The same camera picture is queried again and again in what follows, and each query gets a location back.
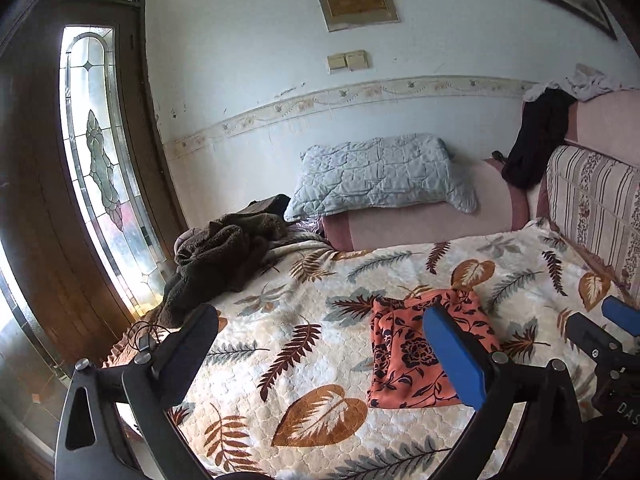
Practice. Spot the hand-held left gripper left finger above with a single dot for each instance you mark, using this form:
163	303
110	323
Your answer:
190	350

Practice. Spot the purple striped cloth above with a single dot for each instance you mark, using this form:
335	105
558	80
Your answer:
306	228

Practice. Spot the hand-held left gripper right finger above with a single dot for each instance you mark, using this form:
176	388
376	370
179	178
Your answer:
457	355

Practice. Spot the wooden door with stained glass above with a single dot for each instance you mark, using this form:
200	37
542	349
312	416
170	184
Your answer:
30	160

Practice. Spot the grey quilted pillow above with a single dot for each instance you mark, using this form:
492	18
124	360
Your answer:
375	175

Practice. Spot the striped floral cushion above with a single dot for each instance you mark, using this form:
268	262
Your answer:
595	210

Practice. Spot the orange black floral garment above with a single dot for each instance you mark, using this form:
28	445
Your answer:
400	360

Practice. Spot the wall plaque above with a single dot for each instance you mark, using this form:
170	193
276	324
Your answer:
357	2

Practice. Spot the white garment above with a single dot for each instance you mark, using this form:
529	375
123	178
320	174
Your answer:
590	85

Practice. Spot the small black object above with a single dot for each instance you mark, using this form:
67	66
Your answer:
496	155

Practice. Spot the pink sofa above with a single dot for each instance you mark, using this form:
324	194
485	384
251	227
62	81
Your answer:
425	225

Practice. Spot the beige light switch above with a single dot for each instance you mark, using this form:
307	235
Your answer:
358	60
337	61

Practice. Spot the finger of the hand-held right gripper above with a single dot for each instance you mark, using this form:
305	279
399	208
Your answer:
592	337
622	317

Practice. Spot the leaf print blanket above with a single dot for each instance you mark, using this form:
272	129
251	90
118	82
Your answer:
300	310

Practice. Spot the brown fleece garment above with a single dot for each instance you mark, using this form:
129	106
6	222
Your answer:
215	260

